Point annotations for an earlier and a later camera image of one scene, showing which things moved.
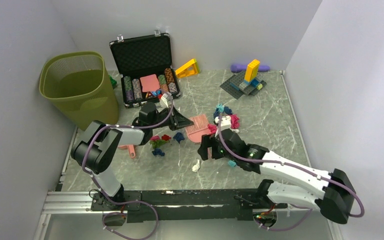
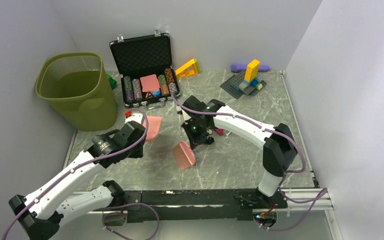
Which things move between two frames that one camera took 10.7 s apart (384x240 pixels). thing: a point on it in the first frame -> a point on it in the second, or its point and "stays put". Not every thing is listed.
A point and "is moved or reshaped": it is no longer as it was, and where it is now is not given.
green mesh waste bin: x=76 y=85 stays put
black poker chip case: x=144 y=63 stays put
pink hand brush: x=200 y=127 is moved or reshaped
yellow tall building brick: x=252 y=71 stays put
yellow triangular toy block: x=191 y=68 stays put
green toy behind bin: x=113 y=81 stays put
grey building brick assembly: x=237 y=86 stays put
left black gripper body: x=172 y=121 -> x=135 y=152
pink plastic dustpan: x=131 y=148 is moved or reshaped
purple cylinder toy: x=239 y=68 stays put
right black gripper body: x=217 y=152 -> x=197 y=132
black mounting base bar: x=216 y=206 stays put
